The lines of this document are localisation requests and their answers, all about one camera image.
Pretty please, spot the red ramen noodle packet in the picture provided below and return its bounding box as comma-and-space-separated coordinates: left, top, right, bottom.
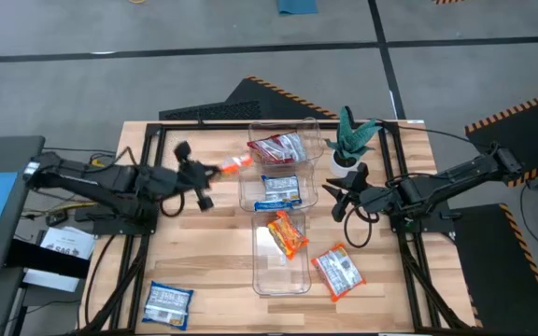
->
246, 137, 293, 165
268, 132, 311, 163

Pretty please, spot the blue floor cloth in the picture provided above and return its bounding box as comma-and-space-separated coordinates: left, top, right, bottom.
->
276, 0, 319, 16

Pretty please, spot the teal plant in white pot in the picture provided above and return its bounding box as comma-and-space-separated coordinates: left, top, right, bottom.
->
323, 105, 383, 179

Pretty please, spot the black hazard-striped floor mat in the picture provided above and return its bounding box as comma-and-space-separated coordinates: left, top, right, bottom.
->
450, 203, 538, 336
463, 85, 538, 189

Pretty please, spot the black flat bar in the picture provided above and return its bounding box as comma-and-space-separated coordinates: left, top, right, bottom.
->
5, 238, 92, 280

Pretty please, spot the grey desk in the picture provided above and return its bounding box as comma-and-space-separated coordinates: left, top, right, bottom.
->
0, 134, 47, 276

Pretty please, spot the black hazard-striped floor ramp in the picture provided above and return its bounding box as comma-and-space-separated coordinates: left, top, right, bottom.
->
158, 74, 341, 121

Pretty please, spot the white printed paper sheet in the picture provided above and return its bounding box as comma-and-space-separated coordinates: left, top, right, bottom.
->
39, 225, 97, 260

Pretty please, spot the orange ramen noodle packet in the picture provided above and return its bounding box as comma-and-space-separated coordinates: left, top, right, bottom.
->
310, 242, 367, 303
220, 154, 255, 177
266, 209, 311, 261

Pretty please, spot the clear plastic bin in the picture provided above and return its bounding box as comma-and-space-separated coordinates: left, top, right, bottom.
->
250, 209, 312, 298
248, 116, 325, 167
236, 161, 319, 215

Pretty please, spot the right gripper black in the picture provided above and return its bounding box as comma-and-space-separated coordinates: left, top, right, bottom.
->
321, 161, 394, 223

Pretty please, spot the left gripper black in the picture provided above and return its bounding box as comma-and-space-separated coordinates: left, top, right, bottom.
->
156, 140, 226, 212

